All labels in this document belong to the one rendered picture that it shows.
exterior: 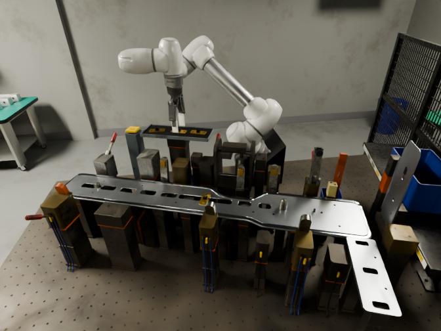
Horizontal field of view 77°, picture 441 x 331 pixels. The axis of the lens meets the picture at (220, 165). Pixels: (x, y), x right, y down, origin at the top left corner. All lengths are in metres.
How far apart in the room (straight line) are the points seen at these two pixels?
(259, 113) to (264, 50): 2.55
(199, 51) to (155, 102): 2.45
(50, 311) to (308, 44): 4.10
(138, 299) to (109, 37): 3.40
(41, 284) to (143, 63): 1.08
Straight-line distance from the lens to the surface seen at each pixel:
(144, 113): 4.31
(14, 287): 1.59
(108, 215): 1.20
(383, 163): 1.63
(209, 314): 1.23
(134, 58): 1.36
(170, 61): 1.33
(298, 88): 4.53
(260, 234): 1.09
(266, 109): 1.74
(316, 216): 1.20
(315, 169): 1.27
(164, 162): 1.35
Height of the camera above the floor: 1.76
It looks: 31 degrees down
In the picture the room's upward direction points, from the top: 1 degrees counter-clockwise
